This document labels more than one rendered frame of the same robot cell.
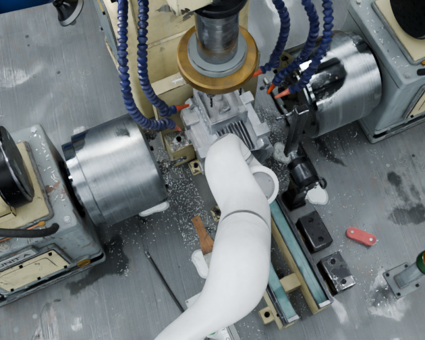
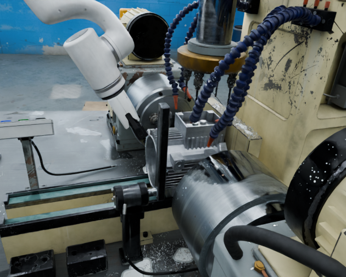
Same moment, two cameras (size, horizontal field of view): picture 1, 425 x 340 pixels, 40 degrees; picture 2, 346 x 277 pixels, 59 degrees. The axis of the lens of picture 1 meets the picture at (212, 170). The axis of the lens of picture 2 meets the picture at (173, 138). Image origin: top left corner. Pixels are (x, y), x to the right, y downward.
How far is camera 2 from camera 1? 140 cm
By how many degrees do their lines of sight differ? 65
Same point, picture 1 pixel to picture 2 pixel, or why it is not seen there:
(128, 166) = (149, 85)
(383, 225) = not seen: outside the picture
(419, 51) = (278, 256)
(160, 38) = (249, 92)
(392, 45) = (286, 233)
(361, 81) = (222, 202)
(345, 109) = (190, 205)
